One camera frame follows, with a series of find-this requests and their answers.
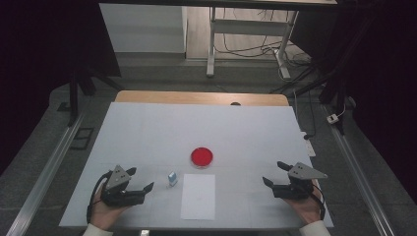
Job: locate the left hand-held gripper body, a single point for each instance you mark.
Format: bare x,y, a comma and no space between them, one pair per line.
118,196

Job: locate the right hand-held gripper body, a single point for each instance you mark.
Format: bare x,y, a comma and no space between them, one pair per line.
295,190

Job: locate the small blue white stamp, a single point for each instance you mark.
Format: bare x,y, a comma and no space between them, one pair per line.
172,178

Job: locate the white paper sheet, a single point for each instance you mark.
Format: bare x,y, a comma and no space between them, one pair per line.
198,196

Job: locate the round red ink pad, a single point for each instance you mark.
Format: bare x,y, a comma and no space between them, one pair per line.
201,156

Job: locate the person's left hand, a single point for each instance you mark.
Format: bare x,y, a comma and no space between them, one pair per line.
105,214

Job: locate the person's right hand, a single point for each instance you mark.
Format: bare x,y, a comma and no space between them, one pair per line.
306,209

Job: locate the white power strip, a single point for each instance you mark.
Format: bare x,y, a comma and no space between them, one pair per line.
309,147

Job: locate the small white adapter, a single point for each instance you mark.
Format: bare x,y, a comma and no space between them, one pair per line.
332,118

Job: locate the dark table grommet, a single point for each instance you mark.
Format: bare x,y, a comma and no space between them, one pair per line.
235,104

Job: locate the large white table mat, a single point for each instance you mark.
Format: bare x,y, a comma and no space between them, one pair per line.
203,124

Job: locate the black metal stand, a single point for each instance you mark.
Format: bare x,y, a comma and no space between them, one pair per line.
73,98

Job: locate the black curtain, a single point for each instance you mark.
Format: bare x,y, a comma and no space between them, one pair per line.
32,65
387,82

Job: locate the white cabinet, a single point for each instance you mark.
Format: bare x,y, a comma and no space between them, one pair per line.
144,29

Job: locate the aluminium rail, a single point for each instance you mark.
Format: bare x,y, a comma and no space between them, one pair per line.
360,177
46,177

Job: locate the white desk frame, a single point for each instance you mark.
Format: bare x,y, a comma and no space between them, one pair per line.
249,27

